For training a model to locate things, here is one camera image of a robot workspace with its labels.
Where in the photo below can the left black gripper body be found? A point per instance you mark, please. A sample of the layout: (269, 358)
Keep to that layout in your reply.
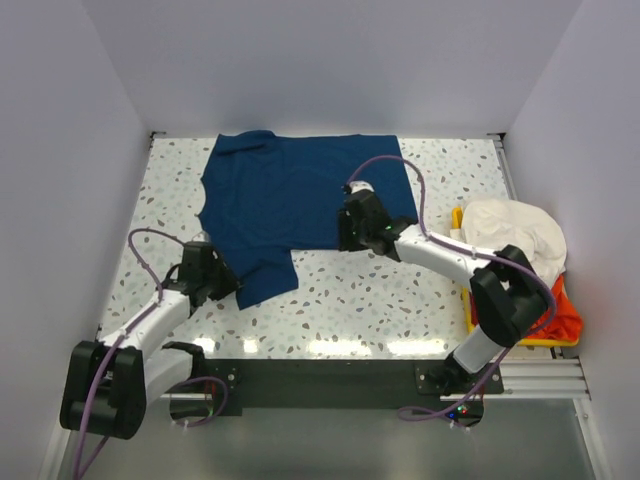
(219, 280)

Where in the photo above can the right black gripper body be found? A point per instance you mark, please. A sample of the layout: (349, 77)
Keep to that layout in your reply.
(350, 238)

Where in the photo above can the blue t shirt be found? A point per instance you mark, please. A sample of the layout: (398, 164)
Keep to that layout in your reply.
(268, 195)

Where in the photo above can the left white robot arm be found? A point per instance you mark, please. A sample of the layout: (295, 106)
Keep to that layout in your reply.
(110, 382)

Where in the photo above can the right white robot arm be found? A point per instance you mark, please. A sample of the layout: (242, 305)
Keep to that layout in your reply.
(458, 262)

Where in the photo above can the yellow plastic bin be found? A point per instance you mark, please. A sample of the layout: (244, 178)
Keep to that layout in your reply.
(507, 300)

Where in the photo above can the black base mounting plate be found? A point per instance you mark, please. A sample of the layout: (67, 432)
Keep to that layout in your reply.
(418, 389)

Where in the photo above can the white t shirt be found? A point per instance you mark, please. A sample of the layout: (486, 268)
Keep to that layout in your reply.
(495, 223)

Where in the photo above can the orange t shirt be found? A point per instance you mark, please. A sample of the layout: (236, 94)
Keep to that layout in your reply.
(565, 328)

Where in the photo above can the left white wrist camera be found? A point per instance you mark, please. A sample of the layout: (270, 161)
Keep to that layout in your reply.
(201, 237)

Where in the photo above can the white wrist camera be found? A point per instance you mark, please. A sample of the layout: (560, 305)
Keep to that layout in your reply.
(201, 237)
(354, 187)

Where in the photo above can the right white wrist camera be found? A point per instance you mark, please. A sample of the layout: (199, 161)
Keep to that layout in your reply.
(354, 187)

